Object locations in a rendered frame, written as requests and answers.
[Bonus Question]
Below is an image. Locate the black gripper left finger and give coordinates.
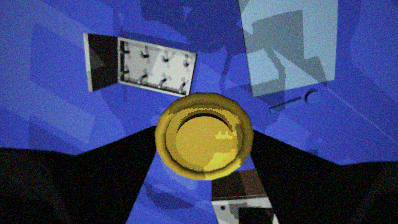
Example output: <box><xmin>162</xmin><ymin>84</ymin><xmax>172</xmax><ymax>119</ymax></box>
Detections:
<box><xmin>0</xmin><ymin>126</ymin><xmax>156</xmax><ymax>224</ymax></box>

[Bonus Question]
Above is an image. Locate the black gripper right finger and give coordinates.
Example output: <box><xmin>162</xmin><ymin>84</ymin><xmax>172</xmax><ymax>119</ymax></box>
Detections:
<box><xmin>249</xmin><ymin>130</ymin><xmax>398</xmax><ymax>224</ymax></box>

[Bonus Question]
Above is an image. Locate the yellow round plate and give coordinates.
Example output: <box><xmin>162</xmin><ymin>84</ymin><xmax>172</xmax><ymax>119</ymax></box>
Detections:
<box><xmin>154</xmin><ymin>92</ymin><xmax>254</xmax><ymax>180</ymax></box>

